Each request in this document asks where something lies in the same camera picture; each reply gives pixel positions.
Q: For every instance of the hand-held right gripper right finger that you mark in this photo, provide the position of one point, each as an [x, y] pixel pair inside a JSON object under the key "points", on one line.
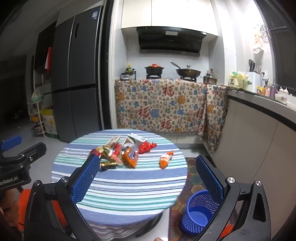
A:
{"points": [[209, 179]]}

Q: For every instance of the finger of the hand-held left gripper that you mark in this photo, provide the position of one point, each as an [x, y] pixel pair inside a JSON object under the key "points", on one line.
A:
{"points": [[10, 141]]}

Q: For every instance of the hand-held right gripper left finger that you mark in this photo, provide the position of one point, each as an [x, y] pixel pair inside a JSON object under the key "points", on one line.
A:
{"points": [[83, 179]]}

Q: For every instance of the gold foil wrapper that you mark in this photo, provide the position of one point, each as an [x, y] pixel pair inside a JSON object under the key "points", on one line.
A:
{"points": [[108, 165]]}

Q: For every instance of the blue plastic mesh basket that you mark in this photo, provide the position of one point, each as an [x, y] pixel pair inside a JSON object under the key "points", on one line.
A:
{"points": [[196, 217]]}

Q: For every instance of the orange sausage packet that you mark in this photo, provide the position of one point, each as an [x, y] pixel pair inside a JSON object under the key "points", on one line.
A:
{"points": [[164, 161]]}

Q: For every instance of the beige snack wrapper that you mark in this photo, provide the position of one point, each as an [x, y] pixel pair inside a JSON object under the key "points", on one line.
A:
{"points": [[114, 140]]}

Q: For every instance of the orange and blue snack packet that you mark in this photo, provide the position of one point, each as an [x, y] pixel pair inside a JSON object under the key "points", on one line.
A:
{"points": [[130, 157]]}

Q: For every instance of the white and green carton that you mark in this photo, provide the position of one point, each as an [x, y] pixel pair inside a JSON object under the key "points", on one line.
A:
{"points": [[136, 139]]}

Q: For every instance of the red plastic bag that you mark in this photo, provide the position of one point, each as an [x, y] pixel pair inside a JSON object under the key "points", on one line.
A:
{"points": [[145, 148]]}

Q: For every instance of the colourful hexagon floor mat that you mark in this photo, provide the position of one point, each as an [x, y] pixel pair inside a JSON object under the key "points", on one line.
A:
{"points": [[192, 180]]}

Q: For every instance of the yellow and green cardboard box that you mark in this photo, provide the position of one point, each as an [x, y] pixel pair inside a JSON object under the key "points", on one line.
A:
{"points": [[49, 122]]}

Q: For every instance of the round table, striped cloth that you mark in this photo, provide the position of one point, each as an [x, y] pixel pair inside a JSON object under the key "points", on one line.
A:
{"points": [[129, 185]]}

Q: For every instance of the white storage rack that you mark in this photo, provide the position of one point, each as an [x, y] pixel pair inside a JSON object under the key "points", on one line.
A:
{"points": [[38, 99]]}

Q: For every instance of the beige kitchen counter cabinet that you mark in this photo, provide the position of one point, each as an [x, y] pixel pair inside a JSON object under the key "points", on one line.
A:
{"points": [[254, 139]]}

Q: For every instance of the narrow printed cloth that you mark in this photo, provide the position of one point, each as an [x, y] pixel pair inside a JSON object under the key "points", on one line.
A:
{"points": [[215, 115]]}

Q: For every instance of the red hanging cloth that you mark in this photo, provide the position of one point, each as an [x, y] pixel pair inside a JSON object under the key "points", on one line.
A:
{"points": [[48, 58]]}

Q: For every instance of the large printed cloth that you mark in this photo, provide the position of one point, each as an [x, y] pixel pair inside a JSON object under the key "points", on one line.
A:
{"points": [[150, 104]]}

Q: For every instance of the steel pot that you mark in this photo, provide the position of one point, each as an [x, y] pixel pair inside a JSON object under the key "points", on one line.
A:
{"points": [[209, 80]]}

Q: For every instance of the pale yellow container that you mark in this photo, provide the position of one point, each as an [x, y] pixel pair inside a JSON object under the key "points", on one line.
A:
{"points": [[235, 80]]}

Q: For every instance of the grey refrigerator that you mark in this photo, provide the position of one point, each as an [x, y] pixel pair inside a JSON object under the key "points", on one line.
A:
{"points": [[76, 58]]}

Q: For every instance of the white knife holder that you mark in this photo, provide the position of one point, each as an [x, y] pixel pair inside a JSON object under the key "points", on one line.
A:
{"points": [[253, 81]]}

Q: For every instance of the black wok with lid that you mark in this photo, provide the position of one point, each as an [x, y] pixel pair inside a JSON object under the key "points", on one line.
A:
{"points": [[188, 73]]}

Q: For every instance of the white condiment box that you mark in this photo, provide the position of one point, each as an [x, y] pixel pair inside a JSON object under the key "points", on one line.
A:
{"points": [[282, 96]]}

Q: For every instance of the black gas stove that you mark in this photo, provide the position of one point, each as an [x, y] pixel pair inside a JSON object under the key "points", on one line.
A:
{"points": [[153, 77]]}

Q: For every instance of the black clay pot red lid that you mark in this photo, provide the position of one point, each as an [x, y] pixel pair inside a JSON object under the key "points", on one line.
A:
{"points": [[154, 70]]}

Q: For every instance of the black range hood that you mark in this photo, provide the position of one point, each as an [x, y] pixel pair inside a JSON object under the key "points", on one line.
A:
{"points": [[168, 42]]}

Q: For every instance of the dark window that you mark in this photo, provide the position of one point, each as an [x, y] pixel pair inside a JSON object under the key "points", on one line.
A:
{"points": [[284, 58]]}

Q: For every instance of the white upper cabinets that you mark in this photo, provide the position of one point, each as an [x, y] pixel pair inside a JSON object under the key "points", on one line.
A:
{"points": [[161, 14]]}

